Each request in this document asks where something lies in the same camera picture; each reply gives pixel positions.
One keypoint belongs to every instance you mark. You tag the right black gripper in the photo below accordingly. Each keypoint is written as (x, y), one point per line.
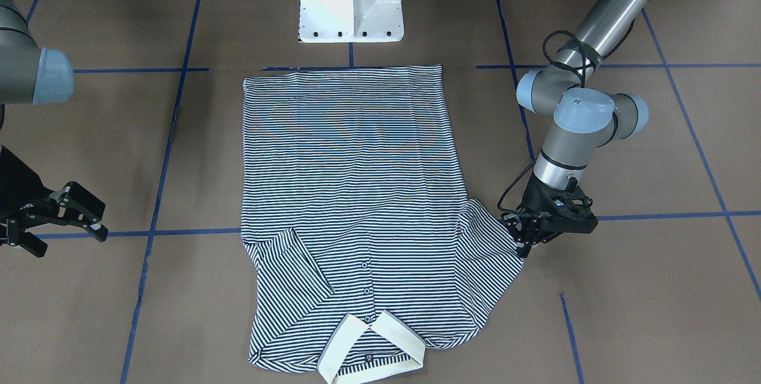
(19, 185)

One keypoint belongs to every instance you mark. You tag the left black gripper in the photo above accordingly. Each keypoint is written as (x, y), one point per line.
(537, 201)

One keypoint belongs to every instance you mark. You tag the navy white striped polo shirt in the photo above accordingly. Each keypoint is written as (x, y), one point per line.
(368, 250)

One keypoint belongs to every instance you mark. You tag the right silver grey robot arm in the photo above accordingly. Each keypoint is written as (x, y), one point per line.
(32, 74)

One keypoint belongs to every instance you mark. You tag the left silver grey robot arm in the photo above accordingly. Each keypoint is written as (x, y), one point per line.
(583, 120)

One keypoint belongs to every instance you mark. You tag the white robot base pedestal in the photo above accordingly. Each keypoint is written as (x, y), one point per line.
(350, 21)

